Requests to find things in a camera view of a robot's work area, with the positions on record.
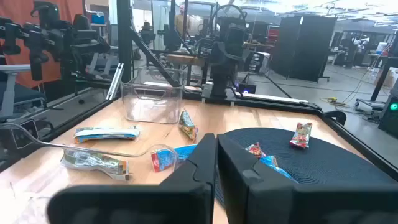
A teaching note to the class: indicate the person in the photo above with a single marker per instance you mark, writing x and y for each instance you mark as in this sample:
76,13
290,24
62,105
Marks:
182,20

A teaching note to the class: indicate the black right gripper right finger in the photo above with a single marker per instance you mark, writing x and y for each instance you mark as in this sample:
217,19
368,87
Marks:
280,205

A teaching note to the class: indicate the blue storage box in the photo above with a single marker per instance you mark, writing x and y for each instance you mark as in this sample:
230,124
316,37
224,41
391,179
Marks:
98,18

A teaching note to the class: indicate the black box with green light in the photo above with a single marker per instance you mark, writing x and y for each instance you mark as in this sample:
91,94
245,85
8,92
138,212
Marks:
390,115

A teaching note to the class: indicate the red green blue granola bar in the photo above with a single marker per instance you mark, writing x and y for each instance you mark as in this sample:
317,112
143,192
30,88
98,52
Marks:
164,158

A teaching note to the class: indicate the red white granola bar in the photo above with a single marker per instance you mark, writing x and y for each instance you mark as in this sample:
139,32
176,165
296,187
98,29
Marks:
301,135

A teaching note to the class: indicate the white power strip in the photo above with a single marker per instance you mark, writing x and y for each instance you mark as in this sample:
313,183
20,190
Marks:
370,105

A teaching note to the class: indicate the round dark ribbed mat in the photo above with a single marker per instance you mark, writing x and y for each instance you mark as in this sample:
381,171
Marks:
326,161

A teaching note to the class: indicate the white multicoloured granola bar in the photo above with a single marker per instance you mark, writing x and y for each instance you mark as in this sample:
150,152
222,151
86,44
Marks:
105,133

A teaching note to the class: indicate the black background robot arm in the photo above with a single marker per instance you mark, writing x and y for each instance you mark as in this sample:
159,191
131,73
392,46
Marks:
74,40
35,46

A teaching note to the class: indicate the white rail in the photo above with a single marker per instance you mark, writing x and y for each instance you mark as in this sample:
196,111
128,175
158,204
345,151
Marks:
270,97

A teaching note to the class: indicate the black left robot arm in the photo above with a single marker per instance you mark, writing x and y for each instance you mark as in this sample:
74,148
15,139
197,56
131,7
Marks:
224,62

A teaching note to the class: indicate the tall black cabinet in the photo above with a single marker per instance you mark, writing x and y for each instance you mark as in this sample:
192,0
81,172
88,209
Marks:
303,46

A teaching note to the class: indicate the green brown granola bar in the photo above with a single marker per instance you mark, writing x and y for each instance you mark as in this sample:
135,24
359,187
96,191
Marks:
187,126

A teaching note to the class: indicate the black device on tripod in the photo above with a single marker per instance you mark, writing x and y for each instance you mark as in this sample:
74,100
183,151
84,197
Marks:
256,62

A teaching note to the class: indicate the clear plastic bin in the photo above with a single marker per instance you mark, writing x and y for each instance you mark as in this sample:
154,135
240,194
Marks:
152,105

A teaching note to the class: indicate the orange partition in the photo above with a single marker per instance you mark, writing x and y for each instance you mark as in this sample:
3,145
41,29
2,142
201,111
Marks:
18,9

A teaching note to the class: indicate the silver aluminium bracket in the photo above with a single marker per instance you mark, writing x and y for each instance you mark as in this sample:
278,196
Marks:
114,82

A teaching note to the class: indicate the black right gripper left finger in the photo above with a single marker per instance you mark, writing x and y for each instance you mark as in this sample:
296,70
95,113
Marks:
174,202

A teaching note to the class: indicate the green orange granola bar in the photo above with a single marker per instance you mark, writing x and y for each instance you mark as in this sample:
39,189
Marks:
93,161

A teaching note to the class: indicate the black box with blue light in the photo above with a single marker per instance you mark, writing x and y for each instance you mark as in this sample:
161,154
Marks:
247,88

